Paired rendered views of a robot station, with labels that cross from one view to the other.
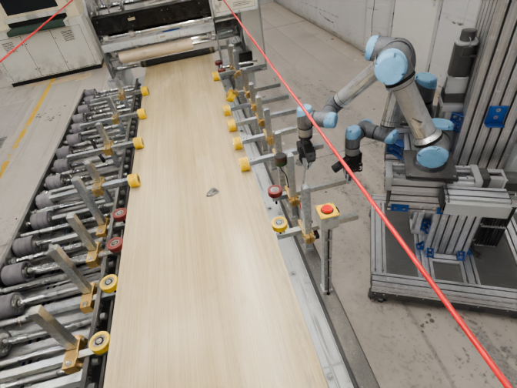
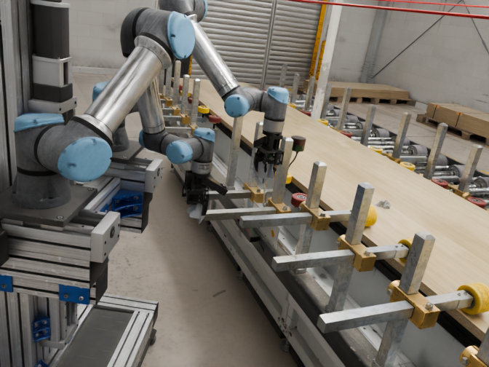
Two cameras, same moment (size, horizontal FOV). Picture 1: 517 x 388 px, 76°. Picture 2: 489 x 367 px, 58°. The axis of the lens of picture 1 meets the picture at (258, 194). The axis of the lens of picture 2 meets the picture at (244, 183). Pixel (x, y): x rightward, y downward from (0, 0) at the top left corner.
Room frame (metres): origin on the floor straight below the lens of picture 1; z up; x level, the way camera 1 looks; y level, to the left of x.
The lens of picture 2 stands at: (2.89, -0.87, 1.59)
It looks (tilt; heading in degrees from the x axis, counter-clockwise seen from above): 22 degrees down; 161
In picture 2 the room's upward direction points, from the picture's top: 8 degrees clockwise
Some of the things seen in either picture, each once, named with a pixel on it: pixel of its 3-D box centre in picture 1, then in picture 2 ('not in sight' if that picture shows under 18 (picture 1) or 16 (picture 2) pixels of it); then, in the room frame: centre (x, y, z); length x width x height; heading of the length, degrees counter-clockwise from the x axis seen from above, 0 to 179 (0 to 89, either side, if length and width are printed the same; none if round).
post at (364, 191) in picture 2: (270, 141); (348, 254); (1.86, -0.13, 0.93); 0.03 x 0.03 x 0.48; 6
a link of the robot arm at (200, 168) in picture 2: (351, 149); (201, 166); (1.45, -0.53, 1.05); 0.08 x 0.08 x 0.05
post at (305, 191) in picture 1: (307, 222); (254, 172); (1.12, -0.21, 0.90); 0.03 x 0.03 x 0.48; 6
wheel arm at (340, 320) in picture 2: (265, 117); (405, 308); (2.16, -0.14, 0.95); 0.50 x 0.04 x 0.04; 96
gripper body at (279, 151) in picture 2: (305, 143); (271, 147); (1.45, -0.28, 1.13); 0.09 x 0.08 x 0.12; 6
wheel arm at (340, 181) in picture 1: (309, 189); (255, 212); (1.42, -0.29, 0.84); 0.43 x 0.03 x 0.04; 96
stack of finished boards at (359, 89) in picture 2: not in sight; (357, 89); (-5.80, 4.47, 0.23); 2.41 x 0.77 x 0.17; 101
